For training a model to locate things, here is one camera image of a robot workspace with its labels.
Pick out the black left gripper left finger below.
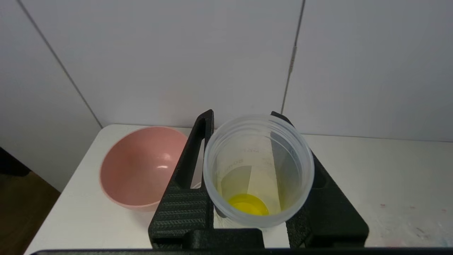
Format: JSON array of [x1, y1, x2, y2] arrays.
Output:
[[148, 109, 215, 249]]

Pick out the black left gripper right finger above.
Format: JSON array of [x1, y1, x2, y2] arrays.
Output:
[[270, 111, 369, 249]]

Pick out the test tube with yellow pigment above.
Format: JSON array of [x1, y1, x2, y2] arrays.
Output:
[[203, 114, 315, 229]]

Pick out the pink plastic bowl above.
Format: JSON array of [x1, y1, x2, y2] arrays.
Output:
[[99, 126, 199, 213]]

